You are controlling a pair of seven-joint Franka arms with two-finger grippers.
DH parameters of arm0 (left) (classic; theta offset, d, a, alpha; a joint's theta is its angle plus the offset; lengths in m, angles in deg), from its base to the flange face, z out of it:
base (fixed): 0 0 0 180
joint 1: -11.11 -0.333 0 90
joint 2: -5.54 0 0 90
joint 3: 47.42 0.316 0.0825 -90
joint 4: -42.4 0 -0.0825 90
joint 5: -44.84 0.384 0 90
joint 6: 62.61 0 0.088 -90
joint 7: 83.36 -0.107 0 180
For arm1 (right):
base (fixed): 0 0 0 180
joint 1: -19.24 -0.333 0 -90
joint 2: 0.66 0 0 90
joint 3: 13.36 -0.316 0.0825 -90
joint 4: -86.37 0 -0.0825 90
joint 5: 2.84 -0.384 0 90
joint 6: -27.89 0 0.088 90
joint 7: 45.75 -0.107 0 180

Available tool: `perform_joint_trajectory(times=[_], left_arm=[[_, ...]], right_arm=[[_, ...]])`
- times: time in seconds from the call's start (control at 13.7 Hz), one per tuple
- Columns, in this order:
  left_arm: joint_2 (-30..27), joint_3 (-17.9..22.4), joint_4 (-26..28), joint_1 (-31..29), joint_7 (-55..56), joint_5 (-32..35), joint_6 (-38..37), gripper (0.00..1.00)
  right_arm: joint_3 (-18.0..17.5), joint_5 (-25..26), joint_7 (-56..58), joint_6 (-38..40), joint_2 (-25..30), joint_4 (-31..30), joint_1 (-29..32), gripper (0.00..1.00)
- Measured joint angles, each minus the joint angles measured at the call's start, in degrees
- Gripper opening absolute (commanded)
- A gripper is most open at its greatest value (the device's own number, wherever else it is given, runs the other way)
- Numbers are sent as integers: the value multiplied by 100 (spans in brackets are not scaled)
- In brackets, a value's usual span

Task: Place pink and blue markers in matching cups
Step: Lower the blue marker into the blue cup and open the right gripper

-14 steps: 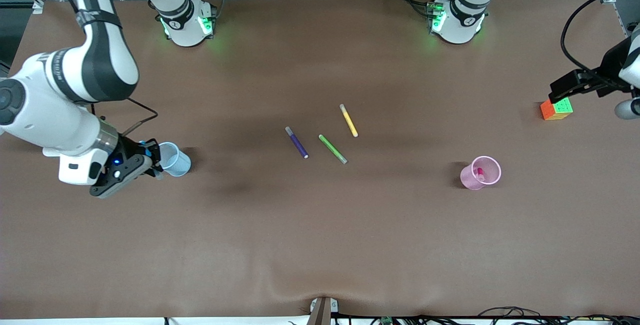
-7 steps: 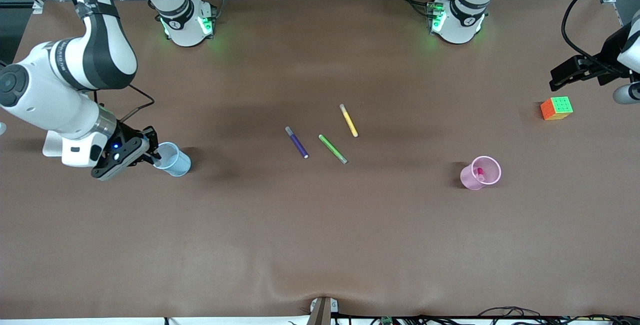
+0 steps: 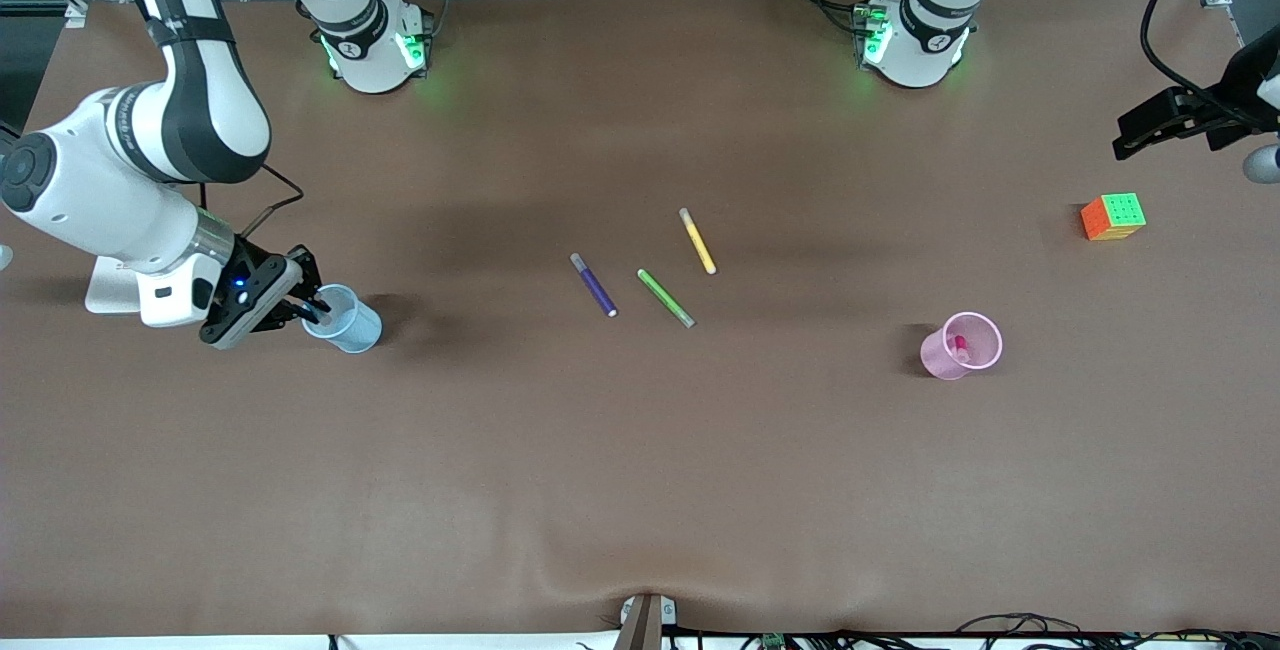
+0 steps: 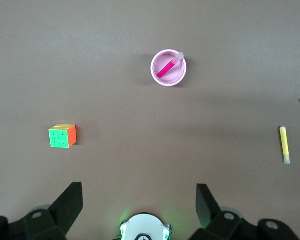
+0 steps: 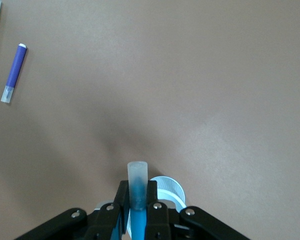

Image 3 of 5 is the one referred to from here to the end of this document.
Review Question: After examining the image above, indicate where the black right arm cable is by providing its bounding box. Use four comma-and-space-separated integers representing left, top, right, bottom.
195, 162, 304, 241

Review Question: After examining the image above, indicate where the purple marker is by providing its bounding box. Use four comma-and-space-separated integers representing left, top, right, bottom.
569, 252, 619, 319

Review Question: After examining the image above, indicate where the white lamp stand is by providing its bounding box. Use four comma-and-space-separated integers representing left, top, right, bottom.
85, 255, 146, 315

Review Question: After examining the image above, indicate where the table edge post with bracket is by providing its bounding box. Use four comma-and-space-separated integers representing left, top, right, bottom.
618, 593, 678, 650

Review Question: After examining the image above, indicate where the light blue plastic cup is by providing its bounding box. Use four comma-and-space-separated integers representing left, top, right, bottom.
301, 283, 384, 354

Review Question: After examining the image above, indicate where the multicoloured puzzle cube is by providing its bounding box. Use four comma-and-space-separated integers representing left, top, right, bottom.
1080, 192, 1148, 242

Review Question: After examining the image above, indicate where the yellow marker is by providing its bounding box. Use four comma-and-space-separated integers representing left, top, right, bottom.
678, 207, 718, 276

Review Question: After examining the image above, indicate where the black cable bundle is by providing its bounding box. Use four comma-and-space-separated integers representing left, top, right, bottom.
955, 613, 1280, 650

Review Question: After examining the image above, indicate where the pink plastic cup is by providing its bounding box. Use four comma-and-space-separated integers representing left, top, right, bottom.
920, 311, 1003, 381

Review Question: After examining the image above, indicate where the green marker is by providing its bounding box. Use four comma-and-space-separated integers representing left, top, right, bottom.
636, 268, 697, 330

